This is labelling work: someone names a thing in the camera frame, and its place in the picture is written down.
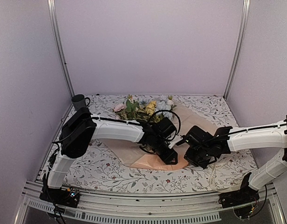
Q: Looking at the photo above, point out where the yellow fake flower stem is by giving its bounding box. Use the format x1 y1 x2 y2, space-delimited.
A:
144 100 160 122

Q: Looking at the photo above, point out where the beige wrapping paper sheet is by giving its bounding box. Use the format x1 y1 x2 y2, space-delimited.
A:
106 104 219 171

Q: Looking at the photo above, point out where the blue fake flower stem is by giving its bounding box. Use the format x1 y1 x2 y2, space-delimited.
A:
141 94 174 119

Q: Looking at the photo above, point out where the pale pink white flower stem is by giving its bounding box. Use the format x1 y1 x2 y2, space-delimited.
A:
125 94 143 120

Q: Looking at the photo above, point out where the white fake flower stem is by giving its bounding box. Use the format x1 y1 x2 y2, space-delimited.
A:
166 95 177 110

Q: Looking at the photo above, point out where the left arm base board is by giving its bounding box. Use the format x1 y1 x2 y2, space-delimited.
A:
39 187 80 208

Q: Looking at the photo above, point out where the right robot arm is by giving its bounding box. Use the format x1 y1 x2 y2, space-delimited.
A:
182 115 287 203

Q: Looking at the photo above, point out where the right arm base board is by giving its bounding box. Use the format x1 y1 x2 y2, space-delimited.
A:
219 190 260 219

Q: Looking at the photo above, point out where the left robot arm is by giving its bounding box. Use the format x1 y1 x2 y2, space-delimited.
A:
43 107 184 203

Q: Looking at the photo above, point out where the white lace ribbon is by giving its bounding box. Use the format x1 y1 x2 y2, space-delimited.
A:
209 153 249 193

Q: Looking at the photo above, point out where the dark grey mug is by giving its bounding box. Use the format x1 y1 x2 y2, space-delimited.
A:
71 94 90 111

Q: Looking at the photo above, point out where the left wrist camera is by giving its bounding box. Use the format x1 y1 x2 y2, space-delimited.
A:
166 135 183 149

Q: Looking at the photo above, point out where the right aluminium frame post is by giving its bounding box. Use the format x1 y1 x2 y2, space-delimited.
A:
223 0 251 101

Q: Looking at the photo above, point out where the aluminium frame post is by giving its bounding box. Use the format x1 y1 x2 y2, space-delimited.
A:
47 0 75 97
223 0 251 101

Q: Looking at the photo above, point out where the left aluminium frame post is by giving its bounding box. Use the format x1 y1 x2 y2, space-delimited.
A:
47 0 75 97

